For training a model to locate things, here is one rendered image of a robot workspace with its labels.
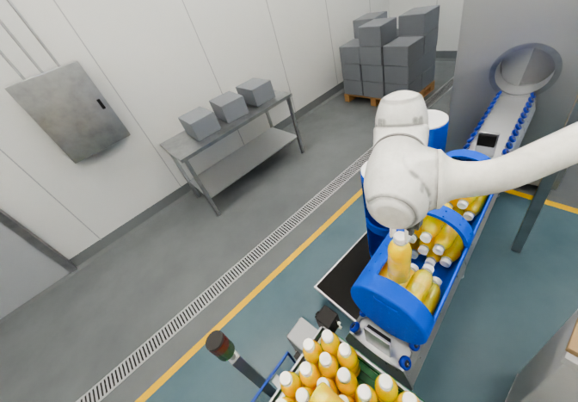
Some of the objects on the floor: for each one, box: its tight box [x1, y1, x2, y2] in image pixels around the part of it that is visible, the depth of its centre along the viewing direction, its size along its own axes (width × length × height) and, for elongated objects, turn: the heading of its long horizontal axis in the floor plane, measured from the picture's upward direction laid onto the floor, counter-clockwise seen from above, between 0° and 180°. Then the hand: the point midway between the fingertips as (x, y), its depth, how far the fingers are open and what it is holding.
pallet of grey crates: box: [339, 5, 440, 107], centre depth 422 cm, size 120×80×119 cm
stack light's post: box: [228, 350, 266, 388], centre depth 130 cm, size 4×4×110 cm
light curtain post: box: [511, 96, 578, 253], centre depth 155 cm, size 6×6×170 cm
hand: (400, 230), depth 77 cm, fingers closed on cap, 4 cm apart
